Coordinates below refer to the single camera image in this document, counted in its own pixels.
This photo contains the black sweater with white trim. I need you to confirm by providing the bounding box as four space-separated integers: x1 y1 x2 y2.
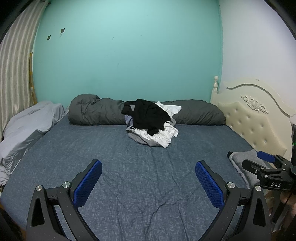
121 99 171 136

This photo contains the person's right hand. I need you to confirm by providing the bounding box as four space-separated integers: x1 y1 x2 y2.
280 192 296 217

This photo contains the cream tufted headboard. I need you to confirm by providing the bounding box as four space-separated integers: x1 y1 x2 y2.
210 76 295 160

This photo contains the pile of white clothes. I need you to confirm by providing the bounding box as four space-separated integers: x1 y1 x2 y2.
121 99 182 148

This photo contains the striped curtain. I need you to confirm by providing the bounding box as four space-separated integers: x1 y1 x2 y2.
1 1 48 136

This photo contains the light grey silky blanket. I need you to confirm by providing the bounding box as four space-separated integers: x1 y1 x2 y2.
1 101 68 186

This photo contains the grey pillow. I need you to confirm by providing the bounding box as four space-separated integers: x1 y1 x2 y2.
227 149 274 190

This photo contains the dark grey rolled duvet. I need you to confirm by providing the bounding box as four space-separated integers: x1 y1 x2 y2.
68 94 226 126

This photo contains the blue-grey bed sheet mattress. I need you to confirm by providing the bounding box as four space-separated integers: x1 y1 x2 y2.
1 118 251 240

